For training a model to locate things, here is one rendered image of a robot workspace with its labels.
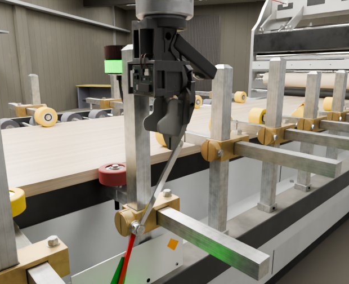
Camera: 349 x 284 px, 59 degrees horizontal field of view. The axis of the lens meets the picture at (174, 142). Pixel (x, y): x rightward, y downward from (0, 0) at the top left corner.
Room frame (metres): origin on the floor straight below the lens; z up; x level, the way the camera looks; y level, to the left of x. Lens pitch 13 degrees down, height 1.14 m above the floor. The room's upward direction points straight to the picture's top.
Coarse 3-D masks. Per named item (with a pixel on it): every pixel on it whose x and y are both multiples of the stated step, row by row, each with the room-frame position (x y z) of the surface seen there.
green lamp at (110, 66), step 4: (108, 60) 0.58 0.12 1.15; (112, 60) 0.58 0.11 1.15; (116, 60) 0.57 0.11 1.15; (120, 60) 0.57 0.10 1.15; (108, 64) 0.58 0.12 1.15; (112, 64) 0.58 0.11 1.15; (116, 64) 0.57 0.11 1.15; (120, 64) 0.57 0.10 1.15; (108, 68) 0.58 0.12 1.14; (112, 68) 0.58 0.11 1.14; (116, 68) 0.57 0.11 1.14; (120, 68) 0.57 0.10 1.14; (108, 72) 0.58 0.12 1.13; (112, 72) 0.58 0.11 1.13; (116, 72) 0.57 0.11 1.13; (120, 72) 0.57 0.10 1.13
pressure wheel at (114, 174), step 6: (102, 168) 0.69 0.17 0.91; (108, 168) 0.70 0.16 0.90; (114, 168) 0.70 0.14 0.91; (120, 168) 0.70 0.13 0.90; (102, 174) 0.67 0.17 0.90; (108, 174) 0.67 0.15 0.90; (114, 174) 0.67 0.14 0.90; (120, 174) 0.67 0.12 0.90; (102, 180) 0.68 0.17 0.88; (108, 180) 0.67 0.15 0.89; (114, 180) 0.67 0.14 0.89; (120, 180) 0.67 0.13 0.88; (114, 186) 0.69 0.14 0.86
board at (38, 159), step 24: (96, 120) 1.45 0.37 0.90; (120, 120) 1.45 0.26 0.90; (192, 120) 1.45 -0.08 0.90; (240, 120) 1.45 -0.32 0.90; (24, 144) 0.96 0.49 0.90; (48, 144) 0.96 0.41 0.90; (72, 144) 0.96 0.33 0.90; (96, 144) 0.96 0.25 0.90; (120, 144) 0.96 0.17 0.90; (192, 144) 0.96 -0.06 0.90; (24, 168) 0.71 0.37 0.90; (48, 168) 0.71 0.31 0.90; (72, 168) 0.71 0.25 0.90; (96, 168) 0.72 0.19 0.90; (24, 192) 0.60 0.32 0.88
